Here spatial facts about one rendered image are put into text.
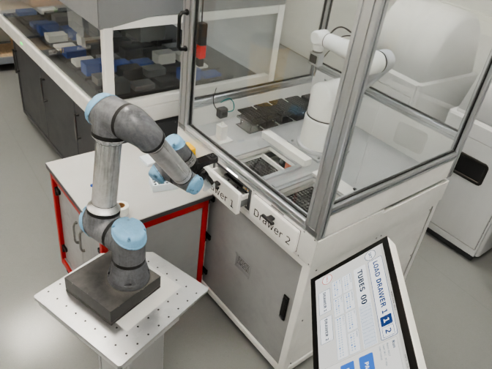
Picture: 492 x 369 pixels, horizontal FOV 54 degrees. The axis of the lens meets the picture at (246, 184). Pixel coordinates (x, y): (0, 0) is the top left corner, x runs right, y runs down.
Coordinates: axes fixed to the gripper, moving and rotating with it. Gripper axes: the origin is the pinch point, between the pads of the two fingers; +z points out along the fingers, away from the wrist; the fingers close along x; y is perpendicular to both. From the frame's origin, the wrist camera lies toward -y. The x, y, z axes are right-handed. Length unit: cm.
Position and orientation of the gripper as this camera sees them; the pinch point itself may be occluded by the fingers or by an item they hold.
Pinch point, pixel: (211, 183)
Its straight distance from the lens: 217.3
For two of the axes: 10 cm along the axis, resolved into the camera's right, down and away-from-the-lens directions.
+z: 3.5, 5.2, 7.8
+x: 6.2, 5.0, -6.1
